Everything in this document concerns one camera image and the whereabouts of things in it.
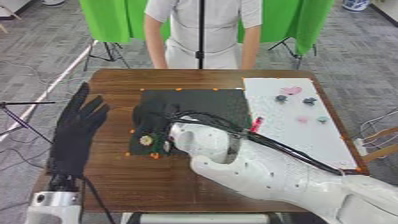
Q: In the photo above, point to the pale grey bar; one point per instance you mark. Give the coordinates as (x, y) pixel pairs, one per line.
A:
(201, 218)

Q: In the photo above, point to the green sprig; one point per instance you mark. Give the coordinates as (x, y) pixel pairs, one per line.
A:
(160, 144)

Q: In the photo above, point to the blue and white vase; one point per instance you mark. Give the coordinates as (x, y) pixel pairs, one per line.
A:
(355, 4)

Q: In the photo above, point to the black stand pole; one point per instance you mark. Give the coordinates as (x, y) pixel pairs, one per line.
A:
(201, 30)

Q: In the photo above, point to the black tripod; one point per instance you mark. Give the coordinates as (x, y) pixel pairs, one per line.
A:
(20, 121)

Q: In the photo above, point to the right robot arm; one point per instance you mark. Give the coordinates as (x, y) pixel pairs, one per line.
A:
(272, 173)

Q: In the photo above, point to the white sheet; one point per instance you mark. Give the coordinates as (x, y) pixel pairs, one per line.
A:
(295, 140)

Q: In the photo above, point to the dark mat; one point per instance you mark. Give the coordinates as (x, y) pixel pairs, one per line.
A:
(206, 103)

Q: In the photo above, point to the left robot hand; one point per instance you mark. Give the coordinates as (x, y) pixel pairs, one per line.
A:
(73, 140)

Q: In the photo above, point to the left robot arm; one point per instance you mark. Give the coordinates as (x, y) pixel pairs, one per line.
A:
(53, 205)

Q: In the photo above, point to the person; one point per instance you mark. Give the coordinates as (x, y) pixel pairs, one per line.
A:
(222, 30)

